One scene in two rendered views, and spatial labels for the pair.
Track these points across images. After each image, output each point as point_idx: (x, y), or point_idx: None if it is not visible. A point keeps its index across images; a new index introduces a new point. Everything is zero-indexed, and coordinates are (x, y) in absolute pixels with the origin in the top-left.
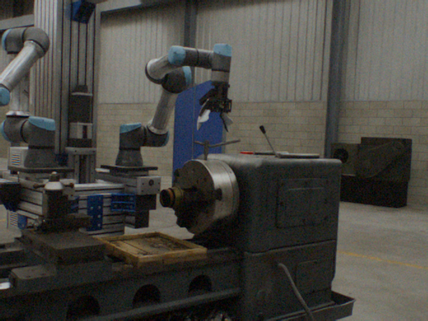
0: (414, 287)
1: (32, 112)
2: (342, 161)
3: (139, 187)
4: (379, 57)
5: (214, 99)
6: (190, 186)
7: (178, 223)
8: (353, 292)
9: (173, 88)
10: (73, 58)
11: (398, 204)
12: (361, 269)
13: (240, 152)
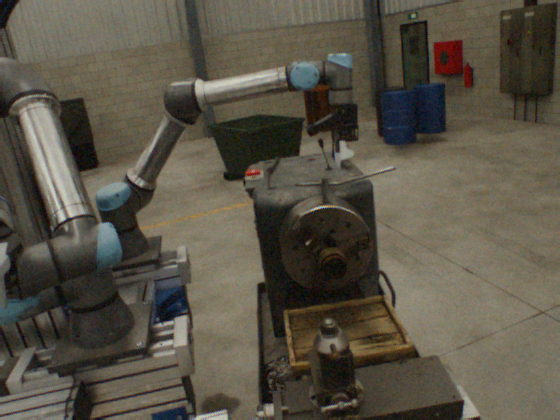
0: (229, 233)
1: None
2: None
3: (188, 273)
4: (12, 12)
5: (350, 126)
6: (324, 241)
7: (320, 288)
8: (203, 262)
9: (196, 117)
10: None
11: (95, 164)
12: (172, 239)
13: (247, 175)
